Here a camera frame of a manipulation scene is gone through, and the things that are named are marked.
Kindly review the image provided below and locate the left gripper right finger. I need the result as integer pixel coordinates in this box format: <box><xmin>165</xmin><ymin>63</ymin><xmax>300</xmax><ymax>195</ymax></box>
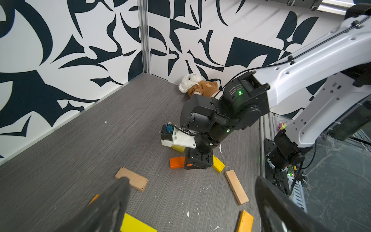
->
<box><xmin>255</xmin><ymin>176</ymin><xmax>329</xmax><ymax>232</ymax></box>

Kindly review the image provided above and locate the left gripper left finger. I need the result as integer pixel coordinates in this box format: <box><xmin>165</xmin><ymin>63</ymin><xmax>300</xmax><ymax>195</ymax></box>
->
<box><xmin>56</xmin><ymin>177</ymin><xmax>131</xmax><ymax>232</ymax></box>

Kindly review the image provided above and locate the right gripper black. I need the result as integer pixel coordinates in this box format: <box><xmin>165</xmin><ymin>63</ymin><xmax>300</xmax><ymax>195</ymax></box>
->
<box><xmin>180</xmin><ymin>95</ymin><xmax>232</xmax><ymax>170</ymax></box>

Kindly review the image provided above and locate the yellow block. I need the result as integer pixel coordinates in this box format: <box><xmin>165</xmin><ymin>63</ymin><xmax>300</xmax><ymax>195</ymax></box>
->
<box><xmin>171</xmin><ymin>145</ymin><xmax>186</xmax><ymax>153</ymax></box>
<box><xmin>213</xmin><ymin>155</ymin><xmax>226</xmax><ymax>174</ymax></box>
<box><xmin>120</xmin><ymin>213</ymin><xmax>157</xmax><ymax>232</ymax></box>

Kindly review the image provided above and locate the orange block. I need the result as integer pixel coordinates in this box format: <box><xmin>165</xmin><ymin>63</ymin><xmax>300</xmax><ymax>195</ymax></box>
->
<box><xmin>170</xmin><ymin>157</ymin><xmax>185</xmax><ymax>169</ymax></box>
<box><xmin>89</xmin><ymin>194</ymin><xmax>99</xmax><ymax>204</ymax></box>

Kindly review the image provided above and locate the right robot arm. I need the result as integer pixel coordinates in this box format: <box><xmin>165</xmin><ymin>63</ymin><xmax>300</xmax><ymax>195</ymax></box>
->
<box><xmin>181</xmin><ymin>3</ymin><xmax>371</xmax><ymax>170</ymax></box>

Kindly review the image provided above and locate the white teddy bear brown shirt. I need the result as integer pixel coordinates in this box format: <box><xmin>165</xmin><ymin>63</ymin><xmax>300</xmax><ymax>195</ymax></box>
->
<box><xmin>178</xmin><ymin>73</ymin><xmax>221</xmax><ymax>97</ymax></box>

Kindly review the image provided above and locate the orange-yellow block bottom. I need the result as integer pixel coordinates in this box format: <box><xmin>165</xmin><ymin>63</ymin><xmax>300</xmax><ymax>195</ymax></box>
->
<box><xmin>236</xmin><ymin>210</ymin><xmax>254</xmax><ymax>232</ymax></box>

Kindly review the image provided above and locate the green circuit board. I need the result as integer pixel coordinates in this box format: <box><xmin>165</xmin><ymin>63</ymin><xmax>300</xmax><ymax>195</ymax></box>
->
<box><xmin>287</xmin><ymin>165</ymin><xmax>304</xmax><ymax>186</ymax></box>

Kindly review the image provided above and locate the natural wood block upper right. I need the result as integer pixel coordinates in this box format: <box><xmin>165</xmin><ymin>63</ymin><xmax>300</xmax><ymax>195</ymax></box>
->
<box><xmin>115</xmin><ymin>167</ymin><xmax>148</xmax><ymax>192</ymax></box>

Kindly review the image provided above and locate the natural wood block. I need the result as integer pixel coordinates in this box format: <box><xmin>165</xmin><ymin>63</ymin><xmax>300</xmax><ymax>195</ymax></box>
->
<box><xmin>115</xmin><ymin>167</ymin><xmax>148</xmax><ymax>192</ymax></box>
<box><xmin>225</xmin><ymin>170</ymin><xmax>249</xmax><ymax>206</ymax></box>

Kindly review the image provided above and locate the natural wood block bottom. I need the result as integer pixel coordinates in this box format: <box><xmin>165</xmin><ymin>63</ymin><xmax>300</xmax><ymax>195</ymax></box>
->
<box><xmin>225</xmin><ymin>170</ymin><xmax>249</xmax><ymax>206</ymax></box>

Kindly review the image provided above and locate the white cable duct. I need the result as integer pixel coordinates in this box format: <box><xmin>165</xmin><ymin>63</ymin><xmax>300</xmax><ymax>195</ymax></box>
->
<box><xmin>289</xmin><ymin>181</ymin><xmax>307</xmax><ymax>213</ymax></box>

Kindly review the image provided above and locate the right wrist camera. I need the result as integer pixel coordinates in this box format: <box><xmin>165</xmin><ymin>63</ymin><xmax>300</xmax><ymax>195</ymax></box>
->
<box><xmin>160</xmin><ymin>124</ymin><xmax>196</xmax><ymax>148</ymax></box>

